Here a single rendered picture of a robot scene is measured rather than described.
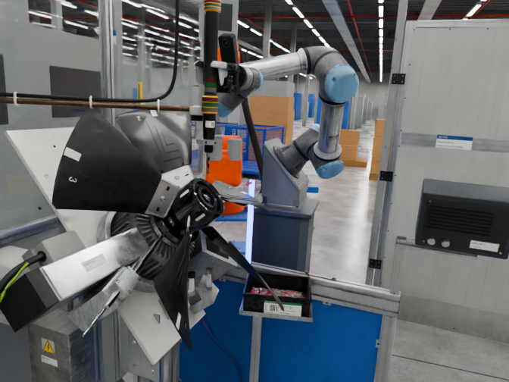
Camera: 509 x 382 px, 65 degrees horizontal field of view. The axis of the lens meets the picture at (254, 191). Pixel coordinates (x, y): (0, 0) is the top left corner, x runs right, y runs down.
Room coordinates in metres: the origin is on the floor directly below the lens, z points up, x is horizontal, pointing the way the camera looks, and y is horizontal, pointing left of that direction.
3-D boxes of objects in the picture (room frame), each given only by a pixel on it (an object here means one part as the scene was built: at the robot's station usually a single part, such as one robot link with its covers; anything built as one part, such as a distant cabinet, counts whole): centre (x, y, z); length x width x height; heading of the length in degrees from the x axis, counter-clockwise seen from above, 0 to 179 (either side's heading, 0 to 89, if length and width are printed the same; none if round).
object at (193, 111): (1.10, 0.14, 1.40); 0.09 x 0.07 x 0.10; 104
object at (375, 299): (1.40, -0.09, 0.82); 0.90 x 0.04 x 0.08; 69
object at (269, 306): (1.22, -0.09, 0.85); 0.22 x 0.17 x 0.07; 85
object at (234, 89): (1.20, 0.10, 1.53); 0.12 x 0.08 x 0.09; 159
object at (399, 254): (1.25, -0.49, 0.96); 0.03 x 0.03 x 0.20; 69
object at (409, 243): (1.21, -0.59, 1.04); 0.24 x 0.03 x 0.03; 69
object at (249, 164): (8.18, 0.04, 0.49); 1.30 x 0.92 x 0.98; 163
